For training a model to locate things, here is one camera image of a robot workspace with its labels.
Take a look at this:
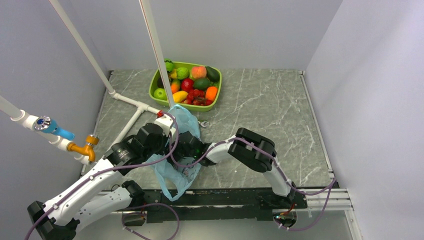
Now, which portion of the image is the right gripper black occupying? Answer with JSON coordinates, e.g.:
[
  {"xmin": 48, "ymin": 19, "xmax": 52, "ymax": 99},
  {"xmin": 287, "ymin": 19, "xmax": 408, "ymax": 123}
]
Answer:
[{"xmin": 160, "ymin": 135, "xmax": 197, "ymax": 166}]

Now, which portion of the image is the light blue plastic bag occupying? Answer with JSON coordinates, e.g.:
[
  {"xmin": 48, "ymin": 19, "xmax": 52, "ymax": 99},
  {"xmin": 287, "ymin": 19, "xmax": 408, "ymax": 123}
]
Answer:
[{"xmin": 150, "ymin": 104, "xmax": 201, "ymax": 202}]

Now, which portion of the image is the green fake lime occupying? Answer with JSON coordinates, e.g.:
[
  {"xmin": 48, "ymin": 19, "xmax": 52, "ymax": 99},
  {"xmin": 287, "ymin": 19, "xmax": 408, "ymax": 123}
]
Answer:
[{"xmin": 193, "ymin": 77, "xmax": 211, "ymax": 91}]

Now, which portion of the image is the fake peach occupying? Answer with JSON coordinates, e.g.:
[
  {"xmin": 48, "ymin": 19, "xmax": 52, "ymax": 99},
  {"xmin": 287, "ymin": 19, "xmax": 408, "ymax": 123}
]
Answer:
[{"xmin": 190, "ymin": 65, "xmax": 207, "ymax": 80}]

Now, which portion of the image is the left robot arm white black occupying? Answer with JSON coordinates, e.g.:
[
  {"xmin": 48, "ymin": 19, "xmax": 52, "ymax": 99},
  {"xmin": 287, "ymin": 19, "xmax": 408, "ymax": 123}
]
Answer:
[{"xmin": 24, "ymin": 119, "xmax": 176, "ymax": 240}]

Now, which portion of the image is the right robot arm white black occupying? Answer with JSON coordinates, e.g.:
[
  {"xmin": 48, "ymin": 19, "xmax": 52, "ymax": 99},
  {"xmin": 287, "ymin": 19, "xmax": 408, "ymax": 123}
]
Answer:
[{"xmin": 167, "ymin": 127, "xmax": 296, "ymax": 208}]

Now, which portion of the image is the green fake apple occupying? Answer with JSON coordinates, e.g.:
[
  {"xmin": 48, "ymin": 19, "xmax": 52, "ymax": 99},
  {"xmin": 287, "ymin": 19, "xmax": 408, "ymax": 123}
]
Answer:
[{"xmin": 153, "ymin": 88, "xmax": 168, "ymax": 101}]

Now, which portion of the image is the yellow fake mango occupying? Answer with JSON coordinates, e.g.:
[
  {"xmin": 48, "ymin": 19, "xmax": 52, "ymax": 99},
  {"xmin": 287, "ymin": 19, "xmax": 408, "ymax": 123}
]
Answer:
[{"xmin": 172, "ymin": 90, "xmax": 189, "ymax": 103}]

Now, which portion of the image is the red fake strawberry bunch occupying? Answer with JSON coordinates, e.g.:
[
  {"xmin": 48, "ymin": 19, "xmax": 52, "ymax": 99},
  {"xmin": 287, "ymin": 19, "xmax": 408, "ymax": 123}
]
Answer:
[{"xmin": 182, "ymin": 89, "xmax": 213, "ymax": 106}]

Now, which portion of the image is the orange fake carrot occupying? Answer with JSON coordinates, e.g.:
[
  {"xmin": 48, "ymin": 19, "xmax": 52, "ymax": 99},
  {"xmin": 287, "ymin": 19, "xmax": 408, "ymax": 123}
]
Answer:
[{"xmin": 205, "ymin": 86, "xmax": 219, "ymax": 102}]

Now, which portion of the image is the orange green fake fruit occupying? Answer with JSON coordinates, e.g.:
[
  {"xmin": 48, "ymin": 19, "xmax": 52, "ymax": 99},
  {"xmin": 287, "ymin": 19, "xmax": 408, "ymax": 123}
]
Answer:
[{"xmin": 170, "ymin": 78, "xmax": 181, "ymax": 94}]

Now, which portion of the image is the red fake apple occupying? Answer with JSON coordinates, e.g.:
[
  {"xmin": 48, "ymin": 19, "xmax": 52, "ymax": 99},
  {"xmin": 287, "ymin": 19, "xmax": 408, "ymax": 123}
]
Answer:
[{"xmin": 181, "ymin": 78, "xmax": 194, "ymax": 93}]

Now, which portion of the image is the green bumpy fake fruit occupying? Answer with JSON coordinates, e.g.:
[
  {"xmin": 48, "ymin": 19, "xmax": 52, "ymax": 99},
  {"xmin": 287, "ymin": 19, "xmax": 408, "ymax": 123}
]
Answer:
[{"xmin": 176, "ymin": 67, "xmax": 190, "ymax": 80}]

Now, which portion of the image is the fake avocado dark green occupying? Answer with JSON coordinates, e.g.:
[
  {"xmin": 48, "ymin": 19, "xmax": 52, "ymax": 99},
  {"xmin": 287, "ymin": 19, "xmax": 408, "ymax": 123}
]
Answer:
[{"xmin": 205, "ymin": 66, "xmax": 221, "ymax": 83}]

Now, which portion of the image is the silver wrench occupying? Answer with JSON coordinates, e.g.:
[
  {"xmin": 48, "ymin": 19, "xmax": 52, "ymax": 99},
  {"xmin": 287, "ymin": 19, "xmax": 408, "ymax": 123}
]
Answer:
[{"xmin": 198, "ymin": 120, "xmax": 210, "ymax": 128}]

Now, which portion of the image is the green plastic fruit basket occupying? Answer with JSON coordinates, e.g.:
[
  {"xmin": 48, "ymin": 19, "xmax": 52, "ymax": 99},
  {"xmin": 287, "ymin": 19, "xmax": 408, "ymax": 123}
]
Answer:
[{"xmin": 165, "ymin": 58, "xmax": 222, "ymax": 112}]

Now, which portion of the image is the orange brass faucet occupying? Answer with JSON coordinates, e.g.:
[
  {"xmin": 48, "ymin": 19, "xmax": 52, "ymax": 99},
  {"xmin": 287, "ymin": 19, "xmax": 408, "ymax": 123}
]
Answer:
[{"xmin": 67, "ymin": 134, "xmax": 100, "ymax": 162}]

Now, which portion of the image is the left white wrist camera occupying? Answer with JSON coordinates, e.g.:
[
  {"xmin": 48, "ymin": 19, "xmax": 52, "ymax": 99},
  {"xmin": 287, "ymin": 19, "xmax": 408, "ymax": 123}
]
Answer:
[{"xmin": 153, "ymin": 111, "xmax": 176, "ymax": 136}]

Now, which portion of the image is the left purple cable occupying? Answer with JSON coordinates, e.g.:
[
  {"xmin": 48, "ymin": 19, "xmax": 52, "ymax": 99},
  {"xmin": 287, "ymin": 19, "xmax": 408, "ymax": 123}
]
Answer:
[{"xmin": 23, "ymin": 111, "xmax": 181, "ymax": 240}]

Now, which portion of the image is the purple cable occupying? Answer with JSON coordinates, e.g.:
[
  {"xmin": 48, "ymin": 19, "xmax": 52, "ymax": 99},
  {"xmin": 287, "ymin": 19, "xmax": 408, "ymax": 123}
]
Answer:
[
  {"xmin": 23, "ymin": 111, "xmax": 181, "ymax": 240},
  {"xmin": 168, "ymin": 132, "xmax": 338, "ymax": 233}
]

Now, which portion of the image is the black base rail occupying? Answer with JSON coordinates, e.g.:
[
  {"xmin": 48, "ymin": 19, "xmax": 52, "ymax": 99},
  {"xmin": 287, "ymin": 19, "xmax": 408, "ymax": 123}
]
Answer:
[{"xmin": 102, "ymin": 187, "xmax": 352, "ymax": 223}]

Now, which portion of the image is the blue handled pipe valve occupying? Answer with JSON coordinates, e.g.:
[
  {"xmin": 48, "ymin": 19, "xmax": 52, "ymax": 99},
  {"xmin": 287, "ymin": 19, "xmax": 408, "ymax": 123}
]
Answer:
[{"xmin": 32, "ymin": 115, "xmax": 75, "ymax": 141}]

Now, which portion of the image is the white pvc pipe frame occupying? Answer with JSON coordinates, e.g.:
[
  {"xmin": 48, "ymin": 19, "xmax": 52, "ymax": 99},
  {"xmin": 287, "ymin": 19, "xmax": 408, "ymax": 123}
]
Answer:
[{"xmin": 0, "ymin": 0, "xmax": 155, "ymax": 158}]

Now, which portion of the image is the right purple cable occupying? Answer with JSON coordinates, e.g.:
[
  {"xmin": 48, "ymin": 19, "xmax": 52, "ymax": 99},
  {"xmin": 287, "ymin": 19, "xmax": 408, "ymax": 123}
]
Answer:
[{"xmin": 168, "ymin": 132, "xmax": 338, "ymax": 233}]

